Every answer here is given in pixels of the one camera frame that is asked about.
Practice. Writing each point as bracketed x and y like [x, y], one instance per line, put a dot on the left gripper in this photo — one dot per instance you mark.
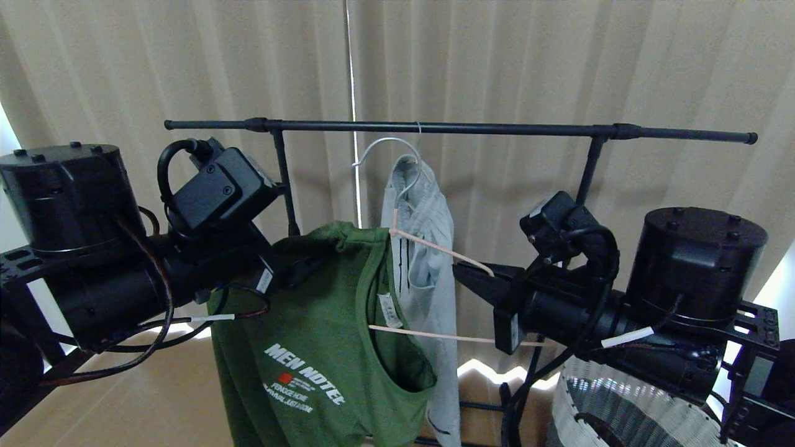
[211, 276]

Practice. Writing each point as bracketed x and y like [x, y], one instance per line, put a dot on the beige curtain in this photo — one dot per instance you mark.
[186, 62]

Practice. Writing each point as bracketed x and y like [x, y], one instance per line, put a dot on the green garment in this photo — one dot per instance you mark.
[310, 310]

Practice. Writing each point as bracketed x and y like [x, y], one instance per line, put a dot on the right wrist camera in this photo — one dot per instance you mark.
[553, 223]

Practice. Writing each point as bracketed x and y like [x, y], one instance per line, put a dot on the white laundry basket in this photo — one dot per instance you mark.
[621, 403]

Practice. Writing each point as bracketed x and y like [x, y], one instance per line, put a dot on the pink clothes hanger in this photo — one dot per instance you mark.
[418, 133]
[435, 336]

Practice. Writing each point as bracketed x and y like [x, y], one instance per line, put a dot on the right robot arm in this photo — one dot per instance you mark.
[695, 261]

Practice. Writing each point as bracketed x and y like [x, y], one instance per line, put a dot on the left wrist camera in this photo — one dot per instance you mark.
[217, 192]

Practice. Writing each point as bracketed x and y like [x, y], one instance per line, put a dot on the black clothes rack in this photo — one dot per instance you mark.
[497, 128]

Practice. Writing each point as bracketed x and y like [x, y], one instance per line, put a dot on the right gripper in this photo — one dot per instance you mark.
[559, 307]

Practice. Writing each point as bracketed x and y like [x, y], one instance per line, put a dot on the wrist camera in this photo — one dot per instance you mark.
[217, 192]
[553, 223]

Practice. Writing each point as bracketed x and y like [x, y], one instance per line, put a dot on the pale grey shorts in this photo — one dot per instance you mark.
[435, 279]

